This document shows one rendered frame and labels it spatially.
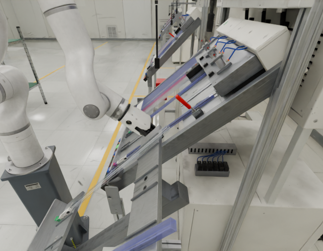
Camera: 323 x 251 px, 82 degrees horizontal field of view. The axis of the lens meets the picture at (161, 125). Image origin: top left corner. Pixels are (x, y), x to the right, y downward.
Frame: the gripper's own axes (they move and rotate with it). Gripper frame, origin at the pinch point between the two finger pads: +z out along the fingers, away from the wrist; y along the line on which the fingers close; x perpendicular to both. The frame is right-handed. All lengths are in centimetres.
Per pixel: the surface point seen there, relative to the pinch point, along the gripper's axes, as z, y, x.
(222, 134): 49, 39, -6
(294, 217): 69, -12, -8
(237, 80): 3.5, -8.6, -32.5
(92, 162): 2, 85, 108
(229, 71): 0.4, -7.2, -32.8
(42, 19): -424, 903, 288
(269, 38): 0.3, -10.8, -44.4
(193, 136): 5.1, -11.0, -11.9
